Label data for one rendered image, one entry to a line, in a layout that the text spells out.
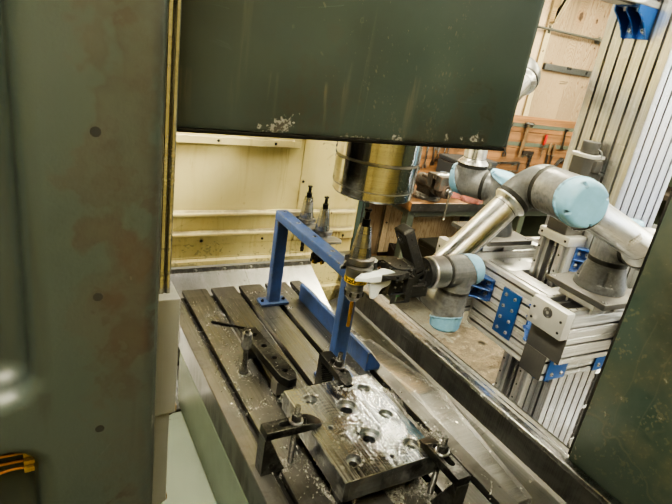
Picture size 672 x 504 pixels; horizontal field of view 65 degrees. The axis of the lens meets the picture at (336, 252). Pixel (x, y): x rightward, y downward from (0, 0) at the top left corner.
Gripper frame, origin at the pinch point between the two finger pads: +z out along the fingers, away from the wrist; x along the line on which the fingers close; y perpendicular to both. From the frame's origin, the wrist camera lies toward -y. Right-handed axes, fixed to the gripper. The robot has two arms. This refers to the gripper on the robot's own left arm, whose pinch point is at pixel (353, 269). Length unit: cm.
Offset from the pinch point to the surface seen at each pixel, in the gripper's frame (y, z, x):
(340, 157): -23.0, 7.1, 0.4
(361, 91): -36.0, 13.0, -12.6
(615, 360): 18, -65, -23
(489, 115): -34.8, -14.3, -12.6
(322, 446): 32.8, 8.4, -12.9
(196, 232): 29, 4, 100
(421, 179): 30, -171, 189
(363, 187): -19.1, 4.8, -5.6
